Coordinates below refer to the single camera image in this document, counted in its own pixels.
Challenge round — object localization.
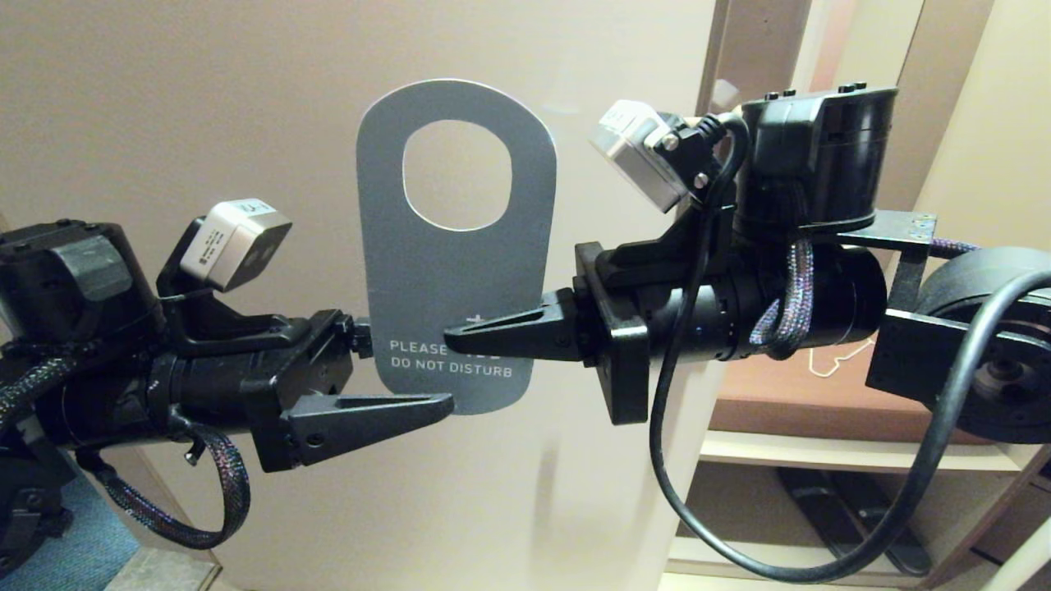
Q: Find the brown leather seat cushion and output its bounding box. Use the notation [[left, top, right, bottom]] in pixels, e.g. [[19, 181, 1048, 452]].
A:
[[708, 337, 986, 447]]

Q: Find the braided left arm cable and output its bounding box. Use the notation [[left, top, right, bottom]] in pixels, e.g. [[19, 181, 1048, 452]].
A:
[[78, 423, 251, 551]]

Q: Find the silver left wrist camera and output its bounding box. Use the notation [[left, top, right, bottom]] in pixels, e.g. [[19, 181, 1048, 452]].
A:
[[179, 198, 293, 293]]

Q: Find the beige room door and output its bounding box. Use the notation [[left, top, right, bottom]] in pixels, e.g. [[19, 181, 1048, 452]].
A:
[[0, 0, 814, 591]]

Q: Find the white bench shelf board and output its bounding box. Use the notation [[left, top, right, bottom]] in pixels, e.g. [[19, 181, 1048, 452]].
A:
[[699, 431, 1021, 477]]

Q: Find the taupe framed wall mirror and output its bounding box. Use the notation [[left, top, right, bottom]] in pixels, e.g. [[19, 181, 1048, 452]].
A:
[[788, 0, 992, 216]]

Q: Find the black right camera cable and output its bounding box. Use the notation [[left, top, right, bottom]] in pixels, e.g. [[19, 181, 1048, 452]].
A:
[[649, 111, 1051, 585]]

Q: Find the white wire clothes hanger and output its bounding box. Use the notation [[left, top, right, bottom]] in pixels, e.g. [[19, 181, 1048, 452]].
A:
[[807, 338, 875, 379]]

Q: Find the white slanted bar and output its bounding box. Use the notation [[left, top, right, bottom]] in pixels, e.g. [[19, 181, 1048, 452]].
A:
[[981, 517, 1051, 591]]

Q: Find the white low shelf board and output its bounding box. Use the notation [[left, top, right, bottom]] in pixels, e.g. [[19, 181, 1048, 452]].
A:
[[667, 538, 945, 588]]

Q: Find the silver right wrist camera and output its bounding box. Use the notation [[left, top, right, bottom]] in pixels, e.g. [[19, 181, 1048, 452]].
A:
[[590, 100, 691, 214]]

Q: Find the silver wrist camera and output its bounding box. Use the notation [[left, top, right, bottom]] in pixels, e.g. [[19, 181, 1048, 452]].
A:
[[179, 198, 293, 293], [590, 100, 691, 214]]

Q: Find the blue do-not-disturb door sign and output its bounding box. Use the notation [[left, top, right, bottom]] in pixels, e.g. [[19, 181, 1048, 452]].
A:
[[356, 79, 558, 416]]

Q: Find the braided arm cable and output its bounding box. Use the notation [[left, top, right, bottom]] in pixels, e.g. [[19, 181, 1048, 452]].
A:
[[78, 423, 251, 551], [749, 236, 978, 360]]

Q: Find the dark slipper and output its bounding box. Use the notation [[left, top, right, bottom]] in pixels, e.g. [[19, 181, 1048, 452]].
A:
[[831, 472, 933, 578], [776, 470, 870, 567]]

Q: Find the braided right arm cable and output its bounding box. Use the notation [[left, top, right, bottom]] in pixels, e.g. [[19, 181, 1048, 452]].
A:
[[749, 236, 978, 360]]

